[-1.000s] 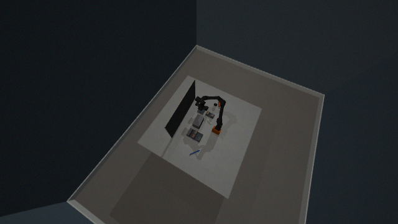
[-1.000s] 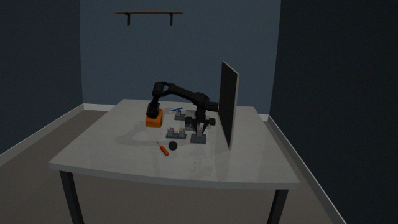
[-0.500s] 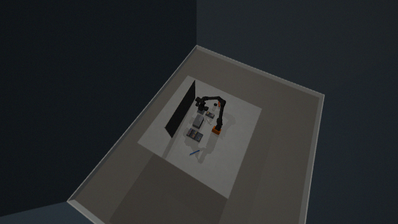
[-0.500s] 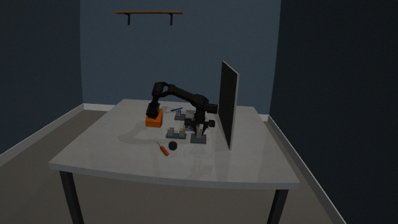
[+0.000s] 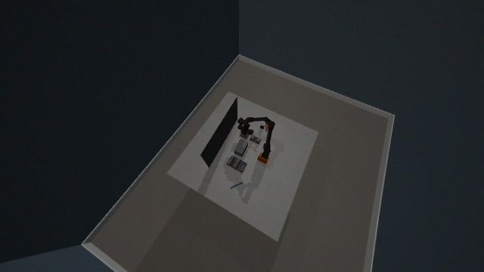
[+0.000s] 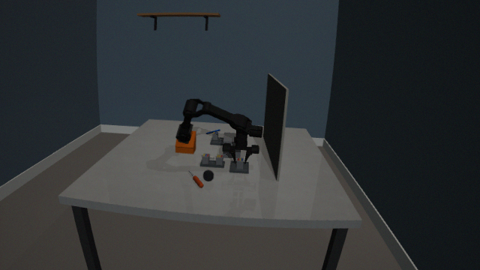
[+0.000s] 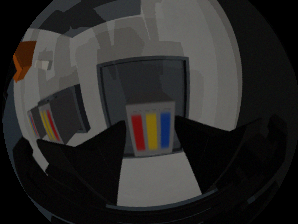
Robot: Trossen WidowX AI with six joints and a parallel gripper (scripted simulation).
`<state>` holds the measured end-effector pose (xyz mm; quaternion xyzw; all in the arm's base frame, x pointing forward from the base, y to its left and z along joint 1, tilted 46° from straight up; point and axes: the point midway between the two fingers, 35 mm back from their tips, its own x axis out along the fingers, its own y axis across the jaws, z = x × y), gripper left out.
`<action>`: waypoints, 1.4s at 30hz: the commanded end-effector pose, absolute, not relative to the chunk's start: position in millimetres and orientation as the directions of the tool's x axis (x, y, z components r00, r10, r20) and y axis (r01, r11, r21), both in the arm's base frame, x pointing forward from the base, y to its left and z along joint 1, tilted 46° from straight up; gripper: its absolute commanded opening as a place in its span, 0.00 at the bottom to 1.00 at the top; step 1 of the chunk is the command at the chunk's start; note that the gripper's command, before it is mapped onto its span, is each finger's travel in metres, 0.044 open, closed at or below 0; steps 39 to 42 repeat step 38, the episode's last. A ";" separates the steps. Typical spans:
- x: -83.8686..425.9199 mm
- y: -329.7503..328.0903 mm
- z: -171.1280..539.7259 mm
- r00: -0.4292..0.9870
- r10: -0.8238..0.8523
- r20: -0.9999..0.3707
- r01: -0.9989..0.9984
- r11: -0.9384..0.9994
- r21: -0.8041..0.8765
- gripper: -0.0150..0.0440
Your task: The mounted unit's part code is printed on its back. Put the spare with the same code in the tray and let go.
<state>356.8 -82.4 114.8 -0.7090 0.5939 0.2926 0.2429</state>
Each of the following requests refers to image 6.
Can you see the orange-handled screwdriver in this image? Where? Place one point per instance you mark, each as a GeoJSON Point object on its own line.
{"type": "Point", "coordinates": [198, 182]}

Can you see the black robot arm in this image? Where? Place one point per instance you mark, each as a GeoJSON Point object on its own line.
{"type": "Point", "coordinates": [240, 123]}

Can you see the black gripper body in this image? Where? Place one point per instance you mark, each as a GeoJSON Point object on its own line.
{"type": "Point", "coordinates": [241, 144]}

